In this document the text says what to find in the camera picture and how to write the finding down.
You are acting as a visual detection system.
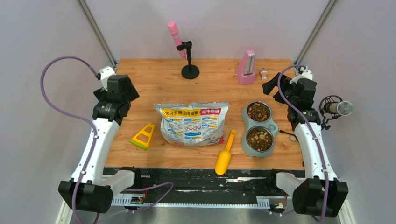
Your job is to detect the silver condenser microphone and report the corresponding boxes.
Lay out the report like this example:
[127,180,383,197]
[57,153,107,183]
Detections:
[318,95,354,119]

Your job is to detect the grey double pet bowl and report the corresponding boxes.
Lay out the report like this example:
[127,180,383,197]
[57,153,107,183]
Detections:
[240,101,279,158]

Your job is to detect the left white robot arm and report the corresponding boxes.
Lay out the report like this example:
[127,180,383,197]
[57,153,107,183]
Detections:
[58,75,143,213]

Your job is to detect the pink microphone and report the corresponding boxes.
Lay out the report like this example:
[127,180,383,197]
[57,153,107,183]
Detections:
[168,21,186,60]

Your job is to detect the black microphone stand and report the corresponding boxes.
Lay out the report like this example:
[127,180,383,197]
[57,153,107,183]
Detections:
[177,41,200,79]

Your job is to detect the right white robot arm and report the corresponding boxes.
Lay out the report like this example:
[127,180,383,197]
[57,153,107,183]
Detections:
[262,73,349,219]

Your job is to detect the yellow plastic scoop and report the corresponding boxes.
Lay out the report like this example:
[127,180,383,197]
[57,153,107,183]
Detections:
[214,129,236,175]

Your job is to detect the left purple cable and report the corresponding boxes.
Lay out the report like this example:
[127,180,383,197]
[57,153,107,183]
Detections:
[40,56,175,224]

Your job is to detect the small figurine bottle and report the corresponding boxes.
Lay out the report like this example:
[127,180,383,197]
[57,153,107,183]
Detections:
[260,68,268,81]

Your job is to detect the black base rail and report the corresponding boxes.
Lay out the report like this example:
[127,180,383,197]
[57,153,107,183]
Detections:
[112,168,292,209]

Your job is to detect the pet food bag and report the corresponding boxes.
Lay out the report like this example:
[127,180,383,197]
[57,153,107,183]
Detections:
[154,102,229,147]

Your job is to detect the pink metronome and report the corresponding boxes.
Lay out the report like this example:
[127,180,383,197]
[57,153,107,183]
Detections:
[235,50,256,85]

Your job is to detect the yellow triangular scraper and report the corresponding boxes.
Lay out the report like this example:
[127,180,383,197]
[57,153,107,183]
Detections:
[129,123,155,151]

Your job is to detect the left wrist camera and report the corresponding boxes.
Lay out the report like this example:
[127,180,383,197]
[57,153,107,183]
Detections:
[96,66,116,91]

